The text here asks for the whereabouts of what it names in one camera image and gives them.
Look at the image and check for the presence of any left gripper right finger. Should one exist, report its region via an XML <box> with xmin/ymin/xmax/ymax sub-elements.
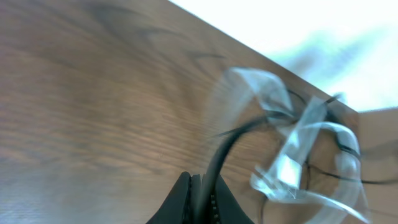
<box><xmin>210</xmin><ymin>176</ymin><xmax>254</xmax><ymax>224</ymax></box>

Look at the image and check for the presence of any brown cardboard box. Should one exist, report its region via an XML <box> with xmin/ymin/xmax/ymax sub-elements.
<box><xmin>358</xmin><ymin>108</ymin><xmax>397</xmax><ymax>224</ymax></box>

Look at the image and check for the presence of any thick black cable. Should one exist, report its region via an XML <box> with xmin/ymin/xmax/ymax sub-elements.
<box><xmin>194</xmin><ymin>114</ymin><xmax>361</xmax><ymax>224</ymax></box>

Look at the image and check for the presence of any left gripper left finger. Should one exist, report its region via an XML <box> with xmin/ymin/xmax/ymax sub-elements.
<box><xmin>147</xmin><ymin>172</ymin><xmax>192</xmax><ymax>224</ymax></box>

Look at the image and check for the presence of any thin black cable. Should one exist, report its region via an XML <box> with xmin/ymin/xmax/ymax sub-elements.
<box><xmin>259</xmin><ymin>88</ymin><xmax>398</xmax><ymax>224</ymax></box>

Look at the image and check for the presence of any white USB cable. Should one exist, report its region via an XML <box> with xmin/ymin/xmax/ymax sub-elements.
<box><xmin>214</xmin><ymin>67</ymin><xmax>371</xmax><ymax>224</ymax></box>

